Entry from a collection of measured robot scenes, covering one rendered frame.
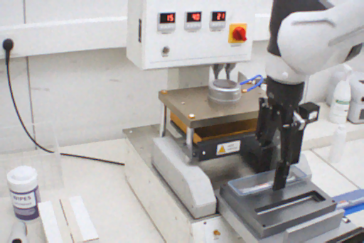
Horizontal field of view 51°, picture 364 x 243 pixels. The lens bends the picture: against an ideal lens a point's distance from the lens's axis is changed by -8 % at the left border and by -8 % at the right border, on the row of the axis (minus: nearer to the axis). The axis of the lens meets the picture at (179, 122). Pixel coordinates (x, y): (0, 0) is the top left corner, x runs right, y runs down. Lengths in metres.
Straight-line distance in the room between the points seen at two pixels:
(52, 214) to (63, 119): 0.54
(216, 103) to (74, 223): 0.45
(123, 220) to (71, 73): 0.57
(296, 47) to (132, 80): 0.97
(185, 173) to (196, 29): 0.38
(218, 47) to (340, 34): 0.56
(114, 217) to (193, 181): 0.36
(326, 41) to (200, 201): 0.44
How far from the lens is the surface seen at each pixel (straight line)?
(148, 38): 1.02
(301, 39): 0.62
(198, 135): 0.93
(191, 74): 1.13
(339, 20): 0.61
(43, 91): 1.47
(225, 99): 0.97
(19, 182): 1.10
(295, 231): 0.77
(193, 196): 0.87
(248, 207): 0.83
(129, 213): 1.19
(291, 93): 0.78
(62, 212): 1.06
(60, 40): 1.37
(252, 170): 1.08
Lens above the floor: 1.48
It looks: 26 degrees down
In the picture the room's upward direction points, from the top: 3 degrees clockwise
